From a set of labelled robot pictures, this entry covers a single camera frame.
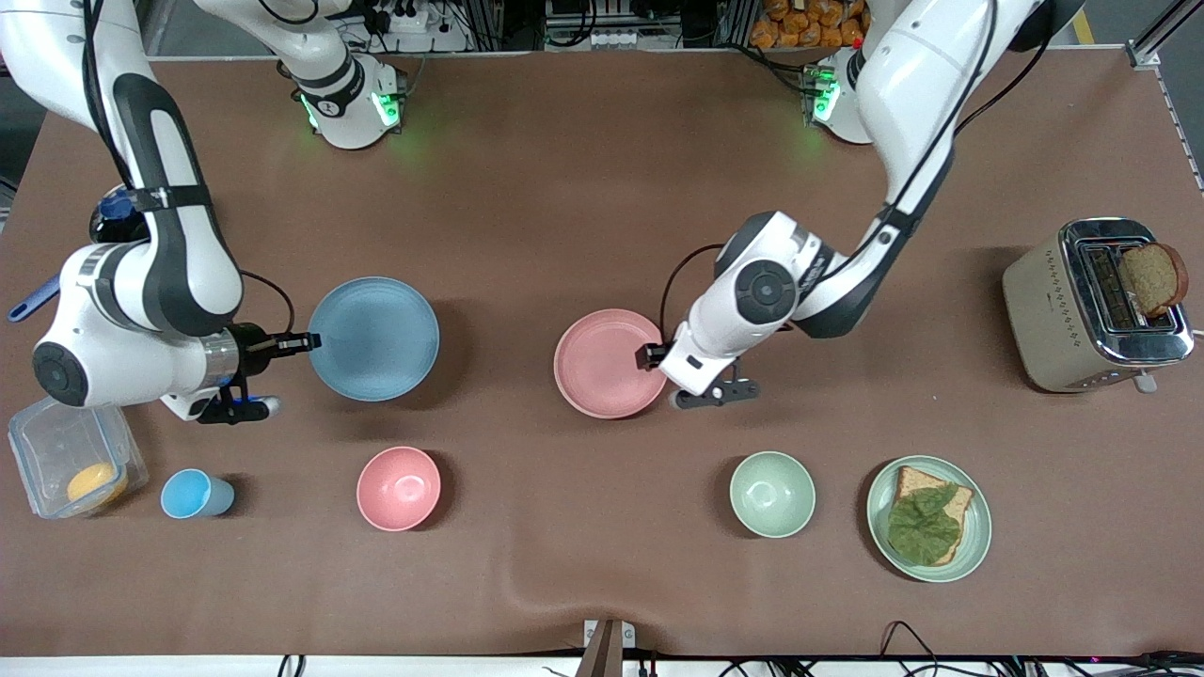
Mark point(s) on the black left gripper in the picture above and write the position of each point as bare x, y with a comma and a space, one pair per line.
651, 356

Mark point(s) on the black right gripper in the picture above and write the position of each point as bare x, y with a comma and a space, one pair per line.
252, 342

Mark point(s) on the pink plate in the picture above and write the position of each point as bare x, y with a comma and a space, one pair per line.
602, 367

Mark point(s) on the blue plate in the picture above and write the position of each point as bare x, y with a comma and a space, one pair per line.
376, 338

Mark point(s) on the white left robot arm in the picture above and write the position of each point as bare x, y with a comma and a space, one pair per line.
903, 85

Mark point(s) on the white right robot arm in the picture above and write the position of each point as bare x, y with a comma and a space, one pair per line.
179, 273

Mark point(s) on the pink bowl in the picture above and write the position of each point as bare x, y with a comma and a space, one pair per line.
399, 489

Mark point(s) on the brown table mat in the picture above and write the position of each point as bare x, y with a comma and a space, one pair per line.
564, 188

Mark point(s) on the blue cup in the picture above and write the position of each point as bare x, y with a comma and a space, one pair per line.
188, 495

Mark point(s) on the green bowl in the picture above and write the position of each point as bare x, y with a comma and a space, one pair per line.
772, 495

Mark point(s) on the small blue plastic piece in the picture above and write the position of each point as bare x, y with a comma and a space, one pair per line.
115, 205

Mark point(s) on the yellow round fruit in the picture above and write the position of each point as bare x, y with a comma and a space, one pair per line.
94, 481

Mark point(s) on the clear container with blue rim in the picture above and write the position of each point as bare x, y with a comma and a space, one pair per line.
56, 451

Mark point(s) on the brown bread slice with lettuce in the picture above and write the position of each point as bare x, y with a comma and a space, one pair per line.
908, 481

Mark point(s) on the green lettuce leaf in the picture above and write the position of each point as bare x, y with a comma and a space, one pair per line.
922, 527

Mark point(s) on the white power strip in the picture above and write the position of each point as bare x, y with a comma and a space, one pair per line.
400, 19

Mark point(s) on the bag of orange buns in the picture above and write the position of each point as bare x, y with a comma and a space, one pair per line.
809, 23

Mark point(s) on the green plate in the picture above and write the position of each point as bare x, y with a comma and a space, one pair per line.
978, 527

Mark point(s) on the beige and chrome toaster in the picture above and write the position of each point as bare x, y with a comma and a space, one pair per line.
1044, 310

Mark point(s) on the aluminium frame profile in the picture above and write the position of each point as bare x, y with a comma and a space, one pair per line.
1166, 23

